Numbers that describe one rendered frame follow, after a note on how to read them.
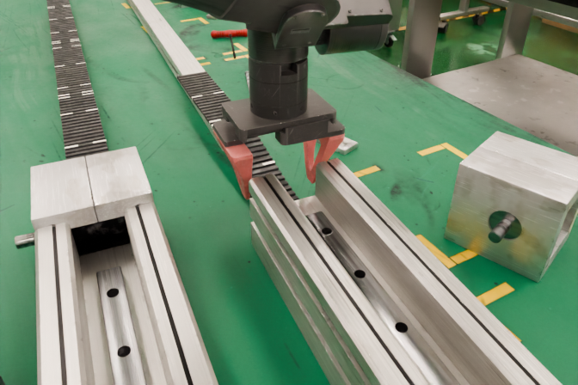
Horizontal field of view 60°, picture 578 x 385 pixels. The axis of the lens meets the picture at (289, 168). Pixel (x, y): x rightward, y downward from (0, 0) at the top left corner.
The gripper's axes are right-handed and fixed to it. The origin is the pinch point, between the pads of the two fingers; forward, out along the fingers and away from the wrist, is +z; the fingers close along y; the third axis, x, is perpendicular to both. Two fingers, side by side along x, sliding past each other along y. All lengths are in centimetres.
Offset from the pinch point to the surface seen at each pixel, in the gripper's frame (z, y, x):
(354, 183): -4.3, 4.1, -8.8
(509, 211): -2.3, 16.8, -16.3
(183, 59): 1.4, 0.1, 44.7
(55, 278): -4.1, -22.5, -10.7
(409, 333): -1.5, 0.3, -23.8
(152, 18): 1, 0, 73
